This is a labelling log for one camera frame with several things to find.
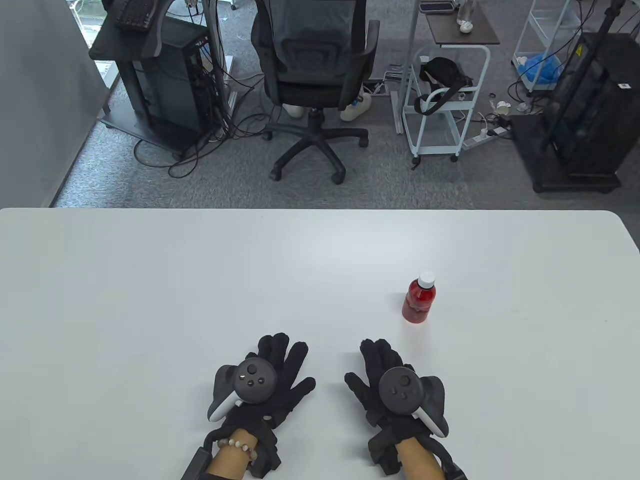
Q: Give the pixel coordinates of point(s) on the person's right forearm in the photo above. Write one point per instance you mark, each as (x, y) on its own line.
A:
(420, 460)

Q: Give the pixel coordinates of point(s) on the white rolling cart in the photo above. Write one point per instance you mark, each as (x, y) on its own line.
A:
(462, 135)
(465, 37)

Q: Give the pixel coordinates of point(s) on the blue plastic bag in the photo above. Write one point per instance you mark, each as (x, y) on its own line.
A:
(540, 70)

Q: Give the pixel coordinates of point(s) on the person's left forearm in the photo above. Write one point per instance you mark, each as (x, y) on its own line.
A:
(225, 460)

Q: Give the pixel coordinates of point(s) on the black computer stand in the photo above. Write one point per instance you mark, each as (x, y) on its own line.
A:
(125, 50)

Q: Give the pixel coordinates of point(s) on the clear bottle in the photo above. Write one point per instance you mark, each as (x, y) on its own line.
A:
(465, 22)

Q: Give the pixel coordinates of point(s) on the black and white left controller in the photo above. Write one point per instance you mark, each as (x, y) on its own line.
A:
(255, 380)

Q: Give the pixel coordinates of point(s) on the black and white controller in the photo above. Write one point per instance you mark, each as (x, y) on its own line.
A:
(400, 387)
(255, 380)

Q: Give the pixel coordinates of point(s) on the red plastic bottle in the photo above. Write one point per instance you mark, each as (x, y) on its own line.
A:
(417, 300)

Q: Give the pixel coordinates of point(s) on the black office chair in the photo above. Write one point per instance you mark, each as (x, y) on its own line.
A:
(310, 60)

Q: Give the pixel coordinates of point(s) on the black keyboard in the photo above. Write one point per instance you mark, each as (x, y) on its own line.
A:
(134, 15)

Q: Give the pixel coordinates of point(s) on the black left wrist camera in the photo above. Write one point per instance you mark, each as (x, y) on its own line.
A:
(196, 465)

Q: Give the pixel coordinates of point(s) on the black and white right controller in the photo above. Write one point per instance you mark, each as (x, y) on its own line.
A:
(400, 387)

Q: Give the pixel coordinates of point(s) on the white power strip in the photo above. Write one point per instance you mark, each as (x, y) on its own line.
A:
(487, 134)

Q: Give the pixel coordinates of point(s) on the black computer tower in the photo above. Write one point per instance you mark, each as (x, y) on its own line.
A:
(170, 95)

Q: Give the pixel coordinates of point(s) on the black equipment case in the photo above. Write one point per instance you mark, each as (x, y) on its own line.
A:
(595, 110)

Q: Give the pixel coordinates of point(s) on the person's left hand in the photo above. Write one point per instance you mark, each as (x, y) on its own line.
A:
(295, 372)

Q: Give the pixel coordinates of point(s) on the black tripod pole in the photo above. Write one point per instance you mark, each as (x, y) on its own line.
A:
(595, 47)

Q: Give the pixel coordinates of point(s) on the person's right hand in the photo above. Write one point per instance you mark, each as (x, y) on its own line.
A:
(372, 360)

